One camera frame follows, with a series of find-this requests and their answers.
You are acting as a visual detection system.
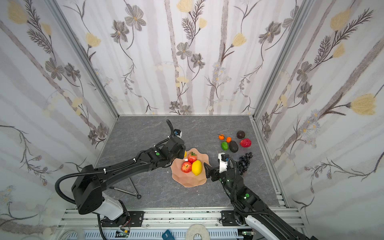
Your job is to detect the green fake lime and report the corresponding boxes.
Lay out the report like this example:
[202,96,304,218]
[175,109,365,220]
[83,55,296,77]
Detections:
[221,142,229,151]

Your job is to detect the dark fake avocado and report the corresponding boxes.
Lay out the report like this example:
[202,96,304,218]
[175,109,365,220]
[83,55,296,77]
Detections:
[229,141,239,153]

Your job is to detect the red yellow fake peach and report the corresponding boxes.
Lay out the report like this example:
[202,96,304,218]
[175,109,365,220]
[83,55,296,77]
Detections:
[181,162,193,174]

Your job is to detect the white tape roll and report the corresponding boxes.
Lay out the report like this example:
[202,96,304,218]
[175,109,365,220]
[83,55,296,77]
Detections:
[185,224,211,240]

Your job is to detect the magenta fake dragon fruit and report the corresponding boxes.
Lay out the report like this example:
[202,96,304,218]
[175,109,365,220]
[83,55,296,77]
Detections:
[240,139,252,148]

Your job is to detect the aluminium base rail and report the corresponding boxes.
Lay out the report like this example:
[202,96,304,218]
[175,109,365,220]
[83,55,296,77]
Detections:
[53,206,310,240]

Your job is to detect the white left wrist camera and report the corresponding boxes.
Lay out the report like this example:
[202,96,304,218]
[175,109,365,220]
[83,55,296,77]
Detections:
[173,129,182,138]

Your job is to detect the blue tool handle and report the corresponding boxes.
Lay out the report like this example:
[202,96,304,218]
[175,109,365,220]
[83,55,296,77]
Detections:
[162,230,175,240]

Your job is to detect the pink scalloped fruit bowl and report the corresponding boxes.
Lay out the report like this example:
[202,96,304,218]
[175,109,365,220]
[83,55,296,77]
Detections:
[171,148,210,188]

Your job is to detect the dark brown round fruit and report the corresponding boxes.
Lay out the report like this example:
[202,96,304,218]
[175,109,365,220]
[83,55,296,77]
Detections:
[237,131,246,139]

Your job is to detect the black mounting plate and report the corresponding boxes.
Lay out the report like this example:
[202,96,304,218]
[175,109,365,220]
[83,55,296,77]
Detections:
[220,210,244,227]
[101,211,145,228]

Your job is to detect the black corrugated left cable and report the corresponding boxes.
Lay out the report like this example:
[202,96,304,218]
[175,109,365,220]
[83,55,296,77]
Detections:
[54,158,142,206]

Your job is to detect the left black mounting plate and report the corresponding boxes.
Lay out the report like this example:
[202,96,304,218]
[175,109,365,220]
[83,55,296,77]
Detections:
[101,211,145,228]

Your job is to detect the dark fake grape bunch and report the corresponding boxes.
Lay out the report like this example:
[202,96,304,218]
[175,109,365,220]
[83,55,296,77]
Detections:
[238,152,253,175]

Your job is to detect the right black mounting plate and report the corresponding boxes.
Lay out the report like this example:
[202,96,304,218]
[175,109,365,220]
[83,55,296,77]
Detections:
[220,210,244,227]

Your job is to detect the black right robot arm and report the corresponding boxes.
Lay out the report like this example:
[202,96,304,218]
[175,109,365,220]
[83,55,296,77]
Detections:
[204,163,316,240]

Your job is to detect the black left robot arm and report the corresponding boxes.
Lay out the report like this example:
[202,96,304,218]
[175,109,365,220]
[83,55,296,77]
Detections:
[55,136,186,215]

